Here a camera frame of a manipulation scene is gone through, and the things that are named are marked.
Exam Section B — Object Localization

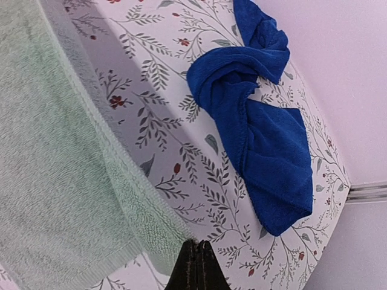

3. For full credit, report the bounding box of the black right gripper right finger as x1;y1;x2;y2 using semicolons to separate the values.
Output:
197;240;230;290

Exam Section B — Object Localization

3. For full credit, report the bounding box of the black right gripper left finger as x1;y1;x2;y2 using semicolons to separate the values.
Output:
165;239;197;290

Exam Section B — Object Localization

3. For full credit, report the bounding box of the light green towel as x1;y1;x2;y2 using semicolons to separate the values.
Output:
1;1;192;289

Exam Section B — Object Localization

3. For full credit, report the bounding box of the blue towel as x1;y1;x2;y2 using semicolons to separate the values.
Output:
187;1;313;236

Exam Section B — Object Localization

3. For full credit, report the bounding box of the right aluminium frame post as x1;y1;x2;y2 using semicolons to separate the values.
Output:
346;184;386;203

